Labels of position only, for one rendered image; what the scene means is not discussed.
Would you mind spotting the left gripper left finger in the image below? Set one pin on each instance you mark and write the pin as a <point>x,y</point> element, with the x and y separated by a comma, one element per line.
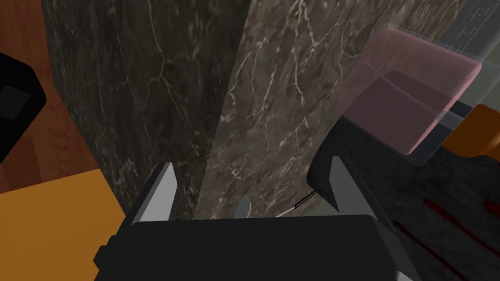
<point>158,199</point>

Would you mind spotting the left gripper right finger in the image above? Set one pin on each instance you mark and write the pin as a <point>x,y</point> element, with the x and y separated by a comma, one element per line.
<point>347,191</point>

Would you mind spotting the black slab with red stripes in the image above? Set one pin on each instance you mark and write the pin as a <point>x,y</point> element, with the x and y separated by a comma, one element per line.
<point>429,183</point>

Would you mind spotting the yellow block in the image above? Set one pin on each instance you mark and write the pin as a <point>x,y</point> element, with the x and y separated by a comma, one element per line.
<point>50,226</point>

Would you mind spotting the pink translucent box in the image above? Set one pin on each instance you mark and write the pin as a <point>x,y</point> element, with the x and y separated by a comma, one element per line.
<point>406,89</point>

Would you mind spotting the orange block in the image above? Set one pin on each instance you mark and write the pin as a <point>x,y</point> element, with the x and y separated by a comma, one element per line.
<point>474,132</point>

